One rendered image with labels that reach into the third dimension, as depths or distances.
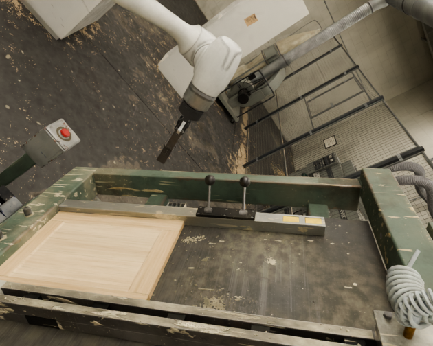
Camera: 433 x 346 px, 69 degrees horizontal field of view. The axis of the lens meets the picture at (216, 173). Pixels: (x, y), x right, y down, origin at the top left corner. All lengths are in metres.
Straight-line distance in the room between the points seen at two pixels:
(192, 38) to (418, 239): 0.84
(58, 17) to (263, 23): 2.40
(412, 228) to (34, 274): 1.07
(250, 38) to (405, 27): 5.85
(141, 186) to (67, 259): 0.47
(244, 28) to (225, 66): 3.58
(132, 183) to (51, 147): 0.35
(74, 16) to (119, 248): 2.59
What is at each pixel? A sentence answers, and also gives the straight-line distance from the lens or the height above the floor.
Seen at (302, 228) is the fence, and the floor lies 1.65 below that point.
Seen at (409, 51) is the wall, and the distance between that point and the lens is 9.96.
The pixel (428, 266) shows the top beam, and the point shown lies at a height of 1.92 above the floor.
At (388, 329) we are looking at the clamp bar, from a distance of 0.74.
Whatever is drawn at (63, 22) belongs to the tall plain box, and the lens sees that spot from 3.40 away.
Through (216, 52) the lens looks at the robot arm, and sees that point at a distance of 0.90.
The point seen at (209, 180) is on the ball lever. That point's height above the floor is 1.45.
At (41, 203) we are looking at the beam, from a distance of 1.35.
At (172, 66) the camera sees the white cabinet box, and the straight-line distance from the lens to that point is 4.74.
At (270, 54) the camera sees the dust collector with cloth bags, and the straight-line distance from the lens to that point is 6.64.
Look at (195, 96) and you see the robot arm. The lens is 0.94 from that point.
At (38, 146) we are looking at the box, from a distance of 1.48.
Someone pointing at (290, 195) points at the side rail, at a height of 1.60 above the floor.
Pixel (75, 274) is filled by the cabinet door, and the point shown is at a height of 1.10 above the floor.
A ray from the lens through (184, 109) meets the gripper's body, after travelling 0.97.
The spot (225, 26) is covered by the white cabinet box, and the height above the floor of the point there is 1.11.
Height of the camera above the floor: 1.91
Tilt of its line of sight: 24 degrees down
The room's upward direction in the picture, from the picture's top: 63 degrees clockwise
